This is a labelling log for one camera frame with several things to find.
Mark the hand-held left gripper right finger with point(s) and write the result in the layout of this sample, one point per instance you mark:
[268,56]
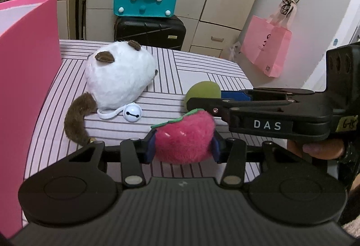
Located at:
[216,148]

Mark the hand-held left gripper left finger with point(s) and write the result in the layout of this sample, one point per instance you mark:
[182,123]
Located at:
[150,148]

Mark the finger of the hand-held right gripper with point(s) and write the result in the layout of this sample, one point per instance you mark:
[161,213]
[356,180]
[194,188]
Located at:
[234,95]
[208,105]

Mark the green plush ball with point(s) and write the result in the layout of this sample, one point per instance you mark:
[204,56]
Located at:
[202,90]

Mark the pink strawberry plush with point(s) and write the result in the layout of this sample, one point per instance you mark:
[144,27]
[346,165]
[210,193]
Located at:
[182,139]

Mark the pink storage box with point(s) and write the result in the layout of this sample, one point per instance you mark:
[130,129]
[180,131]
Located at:
[22,94]

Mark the person's right hand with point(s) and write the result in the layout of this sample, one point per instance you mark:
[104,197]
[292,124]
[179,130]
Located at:
[320,150]

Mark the white round bell charm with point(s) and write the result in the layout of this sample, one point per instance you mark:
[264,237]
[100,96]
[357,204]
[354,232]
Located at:
[131,113]

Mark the small white hanging ornament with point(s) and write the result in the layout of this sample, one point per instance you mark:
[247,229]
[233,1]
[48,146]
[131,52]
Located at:
[234,49]

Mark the striped pink tablecloth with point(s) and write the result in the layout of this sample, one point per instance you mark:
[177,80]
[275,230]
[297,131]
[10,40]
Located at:
[182,66]

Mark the pink tote bag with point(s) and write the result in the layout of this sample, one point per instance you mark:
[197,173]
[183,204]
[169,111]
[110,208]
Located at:
[264,46]

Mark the white brown panda plush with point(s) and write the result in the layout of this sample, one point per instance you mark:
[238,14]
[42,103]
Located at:
[118,80]

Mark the black hard suitcase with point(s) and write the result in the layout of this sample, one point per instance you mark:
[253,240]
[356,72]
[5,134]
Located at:
[149,30]

